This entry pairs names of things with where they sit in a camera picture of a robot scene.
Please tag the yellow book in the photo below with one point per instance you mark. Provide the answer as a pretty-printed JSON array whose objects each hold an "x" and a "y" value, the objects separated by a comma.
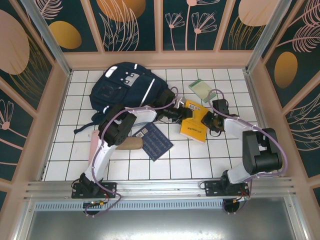
[{"x": 193, "y": 130}]

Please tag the green notepad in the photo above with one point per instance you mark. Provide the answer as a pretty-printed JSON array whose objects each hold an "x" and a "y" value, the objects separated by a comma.
[{"x": 200, "y": 88}]

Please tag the blue patterned book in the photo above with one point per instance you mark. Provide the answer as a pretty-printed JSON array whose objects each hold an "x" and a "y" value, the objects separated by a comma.
[{"x": 155, "y": 145}]

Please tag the navy blue backpack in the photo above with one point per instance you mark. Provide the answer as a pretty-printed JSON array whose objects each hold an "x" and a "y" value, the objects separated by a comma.
[{"x": 140, "y": 85}]

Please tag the brown pencil case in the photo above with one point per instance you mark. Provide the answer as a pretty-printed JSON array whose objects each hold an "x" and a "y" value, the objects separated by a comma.
[{"x": 132, "y": 143}]

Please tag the pink pencil case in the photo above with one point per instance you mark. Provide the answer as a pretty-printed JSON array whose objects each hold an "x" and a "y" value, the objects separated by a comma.
[{"x": 94, "y": 140}]

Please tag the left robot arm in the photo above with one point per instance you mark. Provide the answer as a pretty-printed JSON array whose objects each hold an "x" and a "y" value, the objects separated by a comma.
[{"x": 142, "y": 116}]

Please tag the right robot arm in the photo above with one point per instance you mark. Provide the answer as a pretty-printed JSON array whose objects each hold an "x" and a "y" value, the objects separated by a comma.
[{"x": 237, "y": 126}]

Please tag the dark panel with pink flowers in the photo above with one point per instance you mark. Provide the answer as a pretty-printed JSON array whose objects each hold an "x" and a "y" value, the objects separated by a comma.
[{"x": 180, "y": 37}]

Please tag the small circuit board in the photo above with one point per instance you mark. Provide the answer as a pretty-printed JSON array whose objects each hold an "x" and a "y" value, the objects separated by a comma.
[
  {"x": 95, "y": 203},
  {"x": 241, "y": 199}
]

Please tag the dark panel with feather leaf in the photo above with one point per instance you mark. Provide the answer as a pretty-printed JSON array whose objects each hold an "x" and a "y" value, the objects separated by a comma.
[{"x": 287, "y": 70}]

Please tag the dark panel with pink leaves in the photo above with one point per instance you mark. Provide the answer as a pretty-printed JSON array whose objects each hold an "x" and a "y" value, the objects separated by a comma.
[{"x": 305, "y": 130}]

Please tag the dark panel with orange circle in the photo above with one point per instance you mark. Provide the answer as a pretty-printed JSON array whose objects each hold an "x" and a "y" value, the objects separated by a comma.
[{"x": 120, "y": 25}]

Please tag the grey metal plate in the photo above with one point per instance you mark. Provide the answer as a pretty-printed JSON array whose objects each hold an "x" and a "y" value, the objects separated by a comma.
[{"x": 160, "y": 225}]

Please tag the dark panel with pink circle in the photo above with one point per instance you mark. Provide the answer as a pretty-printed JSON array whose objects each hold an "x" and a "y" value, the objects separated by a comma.
[{"x": 250, "y": 12}]

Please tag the dark panel with orange oval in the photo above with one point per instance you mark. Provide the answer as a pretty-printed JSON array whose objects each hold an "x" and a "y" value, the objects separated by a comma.
[{"x": 65, "y": 35}]

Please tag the dark panel with single flower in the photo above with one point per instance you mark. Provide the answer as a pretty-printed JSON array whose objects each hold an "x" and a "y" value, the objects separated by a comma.
[{"x": 12, "y": 140}]

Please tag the dark panel with pink oval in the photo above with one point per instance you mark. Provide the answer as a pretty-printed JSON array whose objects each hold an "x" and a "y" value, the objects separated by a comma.
[{"x": 15, "y": 45}]

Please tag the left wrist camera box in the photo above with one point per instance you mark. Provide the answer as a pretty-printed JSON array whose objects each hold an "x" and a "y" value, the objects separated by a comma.
[{"x": 165, "y": 98}]

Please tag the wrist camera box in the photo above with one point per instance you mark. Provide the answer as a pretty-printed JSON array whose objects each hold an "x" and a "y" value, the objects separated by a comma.
[
  {"x": 220, "y": 106},
  {"x": 165, "y": 98}
]

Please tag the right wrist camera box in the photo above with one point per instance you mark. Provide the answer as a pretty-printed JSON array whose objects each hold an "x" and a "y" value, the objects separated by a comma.
[{"x": 220, "y": 106}]

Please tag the aluminium side rail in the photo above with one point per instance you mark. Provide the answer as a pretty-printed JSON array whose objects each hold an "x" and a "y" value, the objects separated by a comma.
[{"x": 258, "y": 112}]

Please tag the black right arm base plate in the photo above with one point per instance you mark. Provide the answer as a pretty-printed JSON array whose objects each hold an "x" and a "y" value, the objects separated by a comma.
[{"x": 212, "y": 188}]

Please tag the aluminium mounting rail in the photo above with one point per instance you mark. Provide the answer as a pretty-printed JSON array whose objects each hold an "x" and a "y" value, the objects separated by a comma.
[{"x": 160, "y": 188}]

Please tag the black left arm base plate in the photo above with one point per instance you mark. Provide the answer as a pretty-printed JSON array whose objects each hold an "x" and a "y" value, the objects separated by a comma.
[{"x": 110, "y": 190}]

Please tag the aluminium frame post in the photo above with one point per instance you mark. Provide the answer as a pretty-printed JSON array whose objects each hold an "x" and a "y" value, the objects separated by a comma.
[
  {"x": 270, "y": 35},
  {"x": 47, "y": 37}
]

